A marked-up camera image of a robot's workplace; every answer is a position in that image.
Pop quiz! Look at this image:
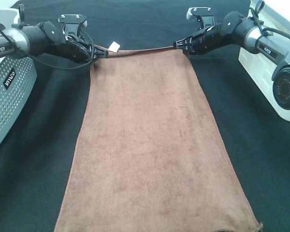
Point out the white towel label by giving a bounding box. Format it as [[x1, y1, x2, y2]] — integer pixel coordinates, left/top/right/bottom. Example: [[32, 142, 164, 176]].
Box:
[[108, 41, 120, 53]]

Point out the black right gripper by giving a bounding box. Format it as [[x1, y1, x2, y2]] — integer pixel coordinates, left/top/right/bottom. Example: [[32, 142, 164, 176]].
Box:
[[173, 26, 226, 55]]

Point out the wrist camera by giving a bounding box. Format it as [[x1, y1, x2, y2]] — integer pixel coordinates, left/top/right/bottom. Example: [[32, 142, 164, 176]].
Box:
[[186, 7, 216, 29], [58, 14, 87, 37]]

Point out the brown microfibre towel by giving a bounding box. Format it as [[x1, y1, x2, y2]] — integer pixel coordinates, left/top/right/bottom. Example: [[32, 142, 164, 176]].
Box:
[[55, 47, 263, 232]]

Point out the white plastic bin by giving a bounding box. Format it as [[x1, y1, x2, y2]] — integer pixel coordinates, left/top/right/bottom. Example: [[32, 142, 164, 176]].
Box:
[[238, 0, 290, 122]]

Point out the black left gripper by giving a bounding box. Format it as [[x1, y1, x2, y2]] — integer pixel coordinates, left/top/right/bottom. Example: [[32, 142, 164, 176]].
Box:
[[60, 36, 108, 64]]

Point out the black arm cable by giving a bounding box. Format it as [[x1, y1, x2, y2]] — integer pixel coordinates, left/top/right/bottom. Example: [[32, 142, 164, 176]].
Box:
[[248, 0, 290, 46], [0, 4, 95, 71]]

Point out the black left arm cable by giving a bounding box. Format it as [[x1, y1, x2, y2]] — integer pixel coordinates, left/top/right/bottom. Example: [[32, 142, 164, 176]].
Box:
[[0, 4, 95, 71]]

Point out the grey perforated plastic basket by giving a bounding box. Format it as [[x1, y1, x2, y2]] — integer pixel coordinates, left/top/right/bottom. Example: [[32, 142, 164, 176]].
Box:
[[0, 8, 37, 144]]

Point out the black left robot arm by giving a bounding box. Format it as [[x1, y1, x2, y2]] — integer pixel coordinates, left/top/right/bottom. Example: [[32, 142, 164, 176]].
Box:
[[0, 19, 108, 65]]

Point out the black table cloth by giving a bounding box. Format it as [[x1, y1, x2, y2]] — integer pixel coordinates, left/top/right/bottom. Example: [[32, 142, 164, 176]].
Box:
[[0, 0, 290, 232]]

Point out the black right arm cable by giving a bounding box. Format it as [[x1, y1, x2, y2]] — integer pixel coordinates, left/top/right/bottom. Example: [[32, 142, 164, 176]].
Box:
[[248, 0, 290, 46]]

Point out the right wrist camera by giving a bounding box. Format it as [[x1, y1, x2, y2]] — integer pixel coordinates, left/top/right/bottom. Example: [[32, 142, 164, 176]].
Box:
[[186, 7, 216, 29]]

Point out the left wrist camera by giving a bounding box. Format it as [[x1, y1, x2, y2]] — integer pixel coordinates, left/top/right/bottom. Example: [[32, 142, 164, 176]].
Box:
[[58, 14, 87, 37]]

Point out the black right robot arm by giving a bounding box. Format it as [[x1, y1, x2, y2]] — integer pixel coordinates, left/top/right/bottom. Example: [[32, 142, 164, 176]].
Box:
[[173, 11, 290, 110]]

